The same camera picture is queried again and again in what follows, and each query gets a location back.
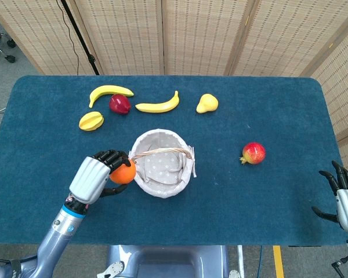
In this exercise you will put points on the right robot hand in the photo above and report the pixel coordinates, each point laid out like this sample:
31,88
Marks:
346,202

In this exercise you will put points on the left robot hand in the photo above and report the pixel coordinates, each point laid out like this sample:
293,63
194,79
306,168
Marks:
95,179

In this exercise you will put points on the orange fruit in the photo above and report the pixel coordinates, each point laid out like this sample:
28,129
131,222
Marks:
124,174

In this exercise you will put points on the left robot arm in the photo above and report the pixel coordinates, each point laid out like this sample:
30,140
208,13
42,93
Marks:
46,237

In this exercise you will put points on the fabric lined wicker basket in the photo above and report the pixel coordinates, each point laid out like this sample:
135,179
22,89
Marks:
162,164

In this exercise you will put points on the yellow starfruit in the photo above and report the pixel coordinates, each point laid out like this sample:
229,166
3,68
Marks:
91,121

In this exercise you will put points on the dark red apple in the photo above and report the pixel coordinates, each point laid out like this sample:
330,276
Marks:
119,104

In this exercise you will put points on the yellow banana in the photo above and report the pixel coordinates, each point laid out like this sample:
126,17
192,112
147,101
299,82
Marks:
104,92
159,105

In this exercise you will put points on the blue felt table mat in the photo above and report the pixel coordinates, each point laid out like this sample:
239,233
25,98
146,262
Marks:
191,220

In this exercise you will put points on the red pomegranate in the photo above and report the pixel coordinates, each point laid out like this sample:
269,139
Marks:
253,153

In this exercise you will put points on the grey robot torso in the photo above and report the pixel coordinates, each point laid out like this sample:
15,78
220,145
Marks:
168,262

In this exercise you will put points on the yellow pear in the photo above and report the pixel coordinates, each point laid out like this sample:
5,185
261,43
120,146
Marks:
206,103

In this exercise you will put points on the black tripod stand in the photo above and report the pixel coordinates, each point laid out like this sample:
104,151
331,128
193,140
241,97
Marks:
80,36

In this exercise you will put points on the bamboo folding screen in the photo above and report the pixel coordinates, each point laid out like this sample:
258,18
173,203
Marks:
200,34

